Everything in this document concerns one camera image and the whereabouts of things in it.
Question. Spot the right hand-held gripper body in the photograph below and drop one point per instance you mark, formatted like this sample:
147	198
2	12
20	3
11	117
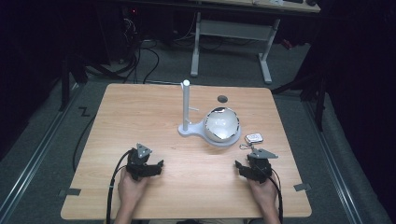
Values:
259	168

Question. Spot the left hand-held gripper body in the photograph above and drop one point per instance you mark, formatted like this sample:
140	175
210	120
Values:
137	163

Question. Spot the white bowl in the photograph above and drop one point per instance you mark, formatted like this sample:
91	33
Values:
221	124

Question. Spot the grey tape piece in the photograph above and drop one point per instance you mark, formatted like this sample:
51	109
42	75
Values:
71	192
302	187

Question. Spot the dark round table grommet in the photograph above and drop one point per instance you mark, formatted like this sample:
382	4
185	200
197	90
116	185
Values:
222	99

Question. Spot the black metal stand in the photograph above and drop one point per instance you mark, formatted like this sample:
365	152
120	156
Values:
64	84
320	102

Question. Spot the dark computer tower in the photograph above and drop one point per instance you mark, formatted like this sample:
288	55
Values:
126	31

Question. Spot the wooden desk with white legs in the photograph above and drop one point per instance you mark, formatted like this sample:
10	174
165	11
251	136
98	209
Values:
232	30

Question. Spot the white stand with post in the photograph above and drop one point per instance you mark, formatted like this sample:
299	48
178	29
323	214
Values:
186	105

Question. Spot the metal floor rail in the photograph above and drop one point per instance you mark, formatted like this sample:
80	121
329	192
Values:
37	155
333	161

